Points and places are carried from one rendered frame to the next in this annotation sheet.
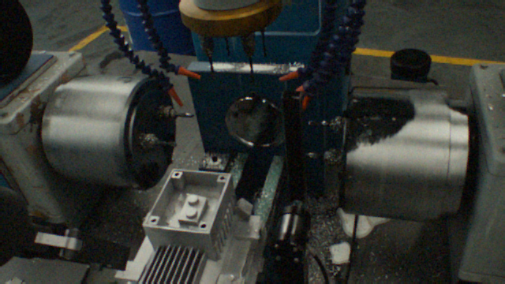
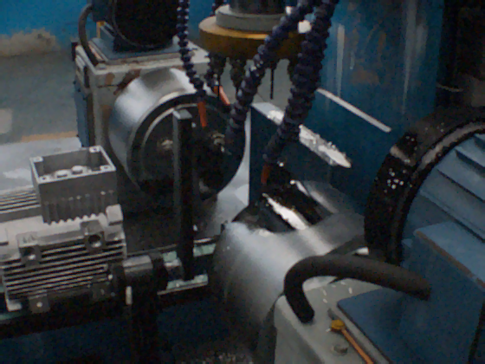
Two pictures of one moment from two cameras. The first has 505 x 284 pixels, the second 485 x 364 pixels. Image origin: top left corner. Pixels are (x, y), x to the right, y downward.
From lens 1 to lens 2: 0.71 m
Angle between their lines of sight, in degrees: 41
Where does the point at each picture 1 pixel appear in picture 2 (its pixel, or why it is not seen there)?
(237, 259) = (60, 237)
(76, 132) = (126, 106)
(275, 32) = (359, 112)
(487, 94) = not seen: hidden behind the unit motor
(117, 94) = (169, 88)
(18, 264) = not seen: hidden behind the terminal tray
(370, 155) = (236, 242)
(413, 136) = (281, 246)
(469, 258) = not seen: outside the picture
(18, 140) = (99, 94)
